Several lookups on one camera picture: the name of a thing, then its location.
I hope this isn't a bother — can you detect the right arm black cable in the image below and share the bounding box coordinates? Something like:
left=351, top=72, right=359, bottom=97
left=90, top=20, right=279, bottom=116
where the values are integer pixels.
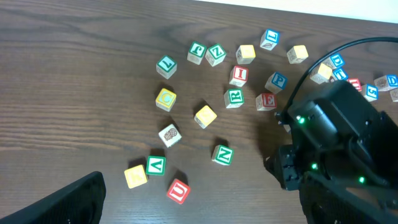
left=281, top=36, right=398, bottom=116

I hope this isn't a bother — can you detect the green J block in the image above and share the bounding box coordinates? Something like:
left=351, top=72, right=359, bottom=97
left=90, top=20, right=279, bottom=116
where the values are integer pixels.
left=187, top=41, right=207, bottom=65

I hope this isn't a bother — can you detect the blue D block right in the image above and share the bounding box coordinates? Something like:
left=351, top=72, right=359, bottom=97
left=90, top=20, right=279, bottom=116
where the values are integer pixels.
left=374, top=75, right=398, bottom=91

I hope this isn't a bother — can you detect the blue L block top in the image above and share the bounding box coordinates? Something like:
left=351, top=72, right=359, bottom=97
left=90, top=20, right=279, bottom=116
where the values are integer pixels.
left=260, top=29, right=280, bottom=51

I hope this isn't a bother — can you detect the blue P block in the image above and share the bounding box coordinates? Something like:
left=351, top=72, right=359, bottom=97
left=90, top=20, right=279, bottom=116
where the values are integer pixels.
left=265, top=72, right=288, bottom=94

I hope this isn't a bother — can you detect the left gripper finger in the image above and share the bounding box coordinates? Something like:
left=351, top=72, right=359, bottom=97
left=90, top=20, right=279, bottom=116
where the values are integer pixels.
left=1, top=171, right=106, bottom=224

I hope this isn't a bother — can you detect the red E block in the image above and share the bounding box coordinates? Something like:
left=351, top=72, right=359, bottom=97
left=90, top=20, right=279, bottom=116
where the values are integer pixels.
left=256, top=93, right=277, bottom=111

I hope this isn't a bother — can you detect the blue T block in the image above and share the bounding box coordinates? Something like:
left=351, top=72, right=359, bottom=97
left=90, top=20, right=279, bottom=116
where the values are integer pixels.
left=329, top=67, right=348, bottom=82

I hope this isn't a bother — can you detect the yellow C block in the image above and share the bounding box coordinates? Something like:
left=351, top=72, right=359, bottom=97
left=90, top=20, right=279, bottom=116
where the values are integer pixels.
left=155, top=88, right=177, bottom=112

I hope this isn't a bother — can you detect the blue d block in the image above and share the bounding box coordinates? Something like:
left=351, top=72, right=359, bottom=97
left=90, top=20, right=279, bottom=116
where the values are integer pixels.
left=322, top=53, right=345, bottom=70
left=374, top=75, right=398, bottom=91

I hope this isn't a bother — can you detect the yellow block centre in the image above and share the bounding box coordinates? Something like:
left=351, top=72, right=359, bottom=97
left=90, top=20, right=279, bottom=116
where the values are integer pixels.
left=310, top=63, right=332, bottom=84

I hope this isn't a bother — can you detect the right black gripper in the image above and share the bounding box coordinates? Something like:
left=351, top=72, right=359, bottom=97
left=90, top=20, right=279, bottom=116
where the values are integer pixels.
left=264, top=144, right=303, bottom=190

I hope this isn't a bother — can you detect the red I block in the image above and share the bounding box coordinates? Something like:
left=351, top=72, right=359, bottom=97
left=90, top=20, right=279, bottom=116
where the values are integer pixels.
left=229, top=65, right=249, bottom=87

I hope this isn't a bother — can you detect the yellow K block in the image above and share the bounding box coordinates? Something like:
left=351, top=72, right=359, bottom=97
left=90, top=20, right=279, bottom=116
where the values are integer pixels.
left=124, top=164, right=148, bottom=189

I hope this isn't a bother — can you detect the green N block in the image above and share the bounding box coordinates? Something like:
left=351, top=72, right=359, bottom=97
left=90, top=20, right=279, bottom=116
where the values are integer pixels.
left=211, top=145, right=234, bottom=166

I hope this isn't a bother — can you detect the green Z block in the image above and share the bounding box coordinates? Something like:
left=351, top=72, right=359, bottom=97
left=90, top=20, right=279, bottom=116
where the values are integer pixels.
left=205, top=44, right=226, bottom=67

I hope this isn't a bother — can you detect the red U block left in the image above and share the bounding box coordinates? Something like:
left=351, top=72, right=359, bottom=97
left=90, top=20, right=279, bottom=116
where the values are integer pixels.
left=166, top=179, right=191, bottom=205

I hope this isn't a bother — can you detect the blue 5 block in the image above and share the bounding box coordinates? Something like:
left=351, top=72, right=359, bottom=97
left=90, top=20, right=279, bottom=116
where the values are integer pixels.
left=361, top=84, right=378, bottom=102

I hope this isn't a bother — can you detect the yellow tilted block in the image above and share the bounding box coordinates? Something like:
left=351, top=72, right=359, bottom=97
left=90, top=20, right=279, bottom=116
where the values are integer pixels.
left=194, top=105, right=217, bottom=129

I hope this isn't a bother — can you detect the pineapple picture block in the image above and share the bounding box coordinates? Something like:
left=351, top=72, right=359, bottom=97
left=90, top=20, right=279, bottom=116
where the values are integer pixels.
left=159, top=124, right=182, bottom=148

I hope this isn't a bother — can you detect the yellow S block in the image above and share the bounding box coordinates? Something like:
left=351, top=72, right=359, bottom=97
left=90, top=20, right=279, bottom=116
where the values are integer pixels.
left=236, top=45, right=256, bottom=65

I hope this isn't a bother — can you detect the yellow O block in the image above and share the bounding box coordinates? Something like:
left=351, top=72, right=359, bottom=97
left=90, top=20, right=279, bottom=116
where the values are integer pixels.
left=287, top=45, right=308, bottom=64

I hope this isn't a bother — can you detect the blue D block centre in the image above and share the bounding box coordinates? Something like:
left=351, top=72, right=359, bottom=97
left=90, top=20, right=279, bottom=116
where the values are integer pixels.
left=322, top=53, right=345, bottom=70

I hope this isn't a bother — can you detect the green V block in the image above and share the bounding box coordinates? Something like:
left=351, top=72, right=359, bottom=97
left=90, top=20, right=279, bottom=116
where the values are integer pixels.
left=146, top=156, right=167, bottom=175

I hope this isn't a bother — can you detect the green L block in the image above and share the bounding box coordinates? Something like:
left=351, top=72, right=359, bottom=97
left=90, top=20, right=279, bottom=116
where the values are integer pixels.
left=156, top=55, right=177, bottom=80

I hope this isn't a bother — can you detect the green R block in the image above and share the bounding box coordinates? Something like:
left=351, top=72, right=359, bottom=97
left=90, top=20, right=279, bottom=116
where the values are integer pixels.
left=224, top=88, right=244, bottom=109

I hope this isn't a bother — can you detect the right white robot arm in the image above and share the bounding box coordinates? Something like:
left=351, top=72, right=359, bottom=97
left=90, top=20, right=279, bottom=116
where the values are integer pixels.
left=264, top=81, right=397, bottom=223

